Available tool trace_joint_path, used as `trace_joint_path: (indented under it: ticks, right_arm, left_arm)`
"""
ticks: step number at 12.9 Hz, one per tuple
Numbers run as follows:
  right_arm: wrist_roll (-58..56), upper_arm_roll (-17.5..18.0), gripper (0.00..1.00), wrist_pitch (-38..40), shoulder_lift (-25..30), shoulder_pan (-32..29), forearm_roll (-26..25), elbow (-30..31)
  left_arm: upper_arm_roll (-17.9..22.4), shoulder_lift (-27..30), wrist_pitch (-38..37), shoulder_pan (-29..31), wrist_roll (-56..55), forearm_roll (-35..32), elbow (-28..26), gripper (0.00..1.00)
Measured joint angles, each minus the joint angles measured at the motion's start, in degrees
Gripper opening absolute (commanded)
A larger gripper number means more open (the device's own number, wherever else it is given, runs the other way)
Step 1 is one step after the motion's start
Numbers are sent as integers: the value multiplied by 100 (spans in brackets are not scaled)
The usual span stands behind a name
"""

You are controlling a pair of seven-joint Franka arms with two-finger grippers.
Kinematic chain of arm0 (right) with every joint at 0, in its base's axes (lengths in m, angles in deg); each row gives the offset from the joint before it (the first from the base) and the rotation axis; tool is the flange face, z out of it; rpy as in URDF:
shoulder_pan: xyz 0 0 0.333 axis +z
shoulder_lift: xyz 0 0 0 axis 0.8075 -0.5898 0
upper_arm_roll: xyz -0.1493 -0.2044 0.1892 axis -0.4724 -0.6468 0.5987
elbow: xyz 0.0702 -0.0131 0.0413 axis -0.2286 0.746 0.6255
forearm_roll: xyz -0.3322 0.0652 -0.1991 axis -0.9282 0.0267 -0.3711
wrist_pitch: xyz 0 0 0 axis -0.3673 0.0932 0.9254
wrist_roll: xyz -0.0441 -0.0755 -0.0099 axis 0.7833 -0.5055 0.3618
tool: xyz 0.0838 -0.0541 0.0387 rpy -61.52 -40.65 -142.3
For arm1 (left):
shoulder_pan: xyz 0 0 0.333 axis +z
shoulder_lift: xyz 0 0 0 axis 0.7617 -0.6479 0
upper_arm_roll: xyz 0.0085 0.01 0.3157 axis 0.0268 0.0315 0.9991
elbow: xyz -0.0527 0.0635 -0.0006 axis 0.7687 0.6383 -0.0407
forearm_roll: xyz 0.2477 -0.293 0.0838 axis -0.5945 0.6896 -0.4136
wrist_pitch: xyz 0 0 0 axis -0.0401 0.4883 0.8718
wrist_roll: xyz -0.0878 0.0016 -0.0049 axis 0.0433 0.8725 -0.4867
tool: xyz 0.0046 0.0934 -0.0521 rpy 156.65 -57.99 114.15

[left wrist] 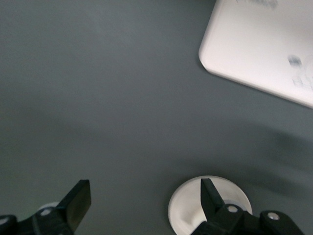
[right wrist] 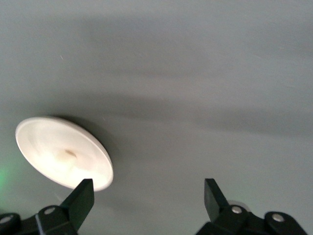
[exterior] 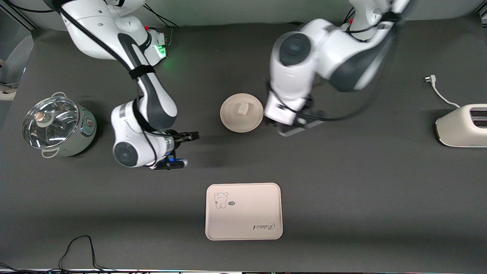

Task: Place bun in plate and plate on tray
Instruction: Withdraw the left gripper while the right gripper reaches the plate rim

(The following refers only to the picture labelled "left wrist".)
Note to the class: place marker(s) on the cream rectangular tray rabbit print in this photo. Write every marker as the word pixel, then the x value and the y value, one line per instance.
pixel 244 44

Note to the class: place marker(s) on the cream round plate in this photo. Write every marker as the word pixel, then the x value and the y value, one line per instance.
pixel 185 208

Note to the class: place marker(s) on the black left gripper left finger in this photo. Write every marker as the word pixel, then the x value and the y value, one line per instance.
pixel 75 203

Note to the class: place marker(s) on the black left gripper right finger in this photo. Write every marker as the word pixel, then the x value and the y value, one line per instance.
pixel 210 200

